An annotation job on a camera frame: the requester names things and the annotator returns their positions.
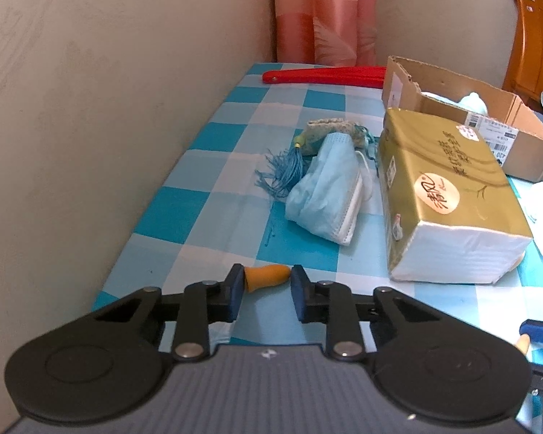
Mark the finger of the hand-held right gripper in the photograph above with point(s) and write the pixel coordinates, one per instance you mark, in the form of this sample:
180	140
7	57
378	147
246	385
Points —
540	332

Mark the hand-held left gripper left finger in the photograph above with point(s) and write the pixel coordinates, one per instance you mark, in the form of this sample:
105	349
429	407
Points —
234	296

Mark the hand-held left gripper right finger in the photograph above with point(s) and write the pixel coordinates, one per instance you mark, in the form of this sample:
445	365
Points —
298	296

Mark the small white and orange toy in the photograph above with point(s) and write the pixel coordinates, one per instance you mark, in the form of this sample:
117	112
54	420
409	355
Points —
267	278

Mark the cardboard box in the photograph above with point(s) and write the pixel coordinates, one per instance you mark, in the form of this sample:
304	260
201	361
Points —
525	144

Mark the crumpled blue face mask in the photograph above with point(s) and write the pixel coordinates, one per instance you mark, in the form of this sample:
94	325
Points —
330	190

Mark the blue checkered tablecloth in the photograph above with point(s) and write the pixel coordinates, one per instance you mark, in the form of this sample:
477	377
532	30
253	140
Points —
208	181

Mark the gold tissue pack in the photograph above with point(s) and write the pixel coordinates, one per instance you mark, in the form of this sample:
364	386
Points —
439	199

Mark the sachet with blue tassel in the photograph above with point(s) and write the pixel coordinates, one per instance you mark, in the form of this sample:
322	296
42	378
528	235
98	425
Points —
316	133

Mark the red folding fan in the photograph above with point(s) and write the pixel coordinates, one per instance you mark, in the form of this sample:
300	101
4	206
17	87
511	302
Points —
326	76

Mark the pink curtain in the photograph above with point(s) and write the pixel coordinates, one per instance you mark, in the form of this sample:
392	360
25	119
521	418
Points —
326	13

